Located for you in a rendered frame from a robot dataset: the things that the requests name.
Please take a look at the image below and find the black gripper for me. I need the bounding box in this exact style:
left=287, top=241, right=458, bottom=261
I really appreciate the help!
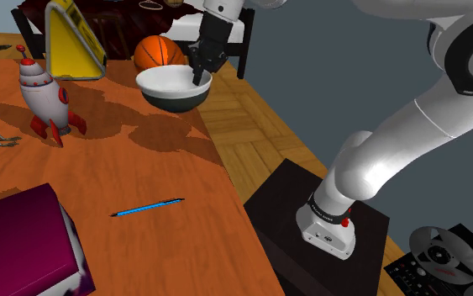
left=187, top=11, right=234, bottom=87

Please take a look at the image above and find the white and black bowl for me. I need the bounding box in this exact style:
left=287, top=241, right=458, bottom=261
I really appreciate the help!
left=134, top=64, right=213, bottom=114

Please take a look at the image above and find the orange basketball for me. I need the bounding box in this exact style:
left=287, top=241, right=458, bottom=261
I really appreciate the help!
left=133, top=34, right=187, bottom=73

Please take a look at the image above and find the yellow triangular sign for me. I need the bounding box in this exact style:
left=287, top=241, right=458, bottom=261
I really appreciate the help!
left=44, top=0, right=108, bottom=82

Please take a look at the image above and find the blue pen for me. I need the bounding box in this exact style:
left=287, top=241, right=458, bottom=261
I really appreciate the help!
left=110, top=198, right=186, bottom=218

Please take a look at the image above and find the grey and red toy rocket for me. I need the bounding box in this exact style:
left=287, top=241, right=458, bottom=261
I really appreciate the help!
left=15, top=44, right=88, bottom=148

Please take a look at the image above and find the dark robot stand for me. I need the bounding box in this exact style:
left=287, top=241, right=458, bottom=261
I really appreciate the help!
left=243, top=157, right=391, bottom=296

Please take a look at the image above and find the magenta box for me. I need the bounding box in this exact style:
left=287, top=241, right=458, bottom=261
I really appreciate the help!
left=0, top=182, right=97, bottom=296

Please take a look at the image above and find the reel tape recorder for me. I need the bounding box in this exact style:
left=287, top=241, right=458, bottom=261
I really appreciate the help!
left=383, top=223, right=473, bottom=296

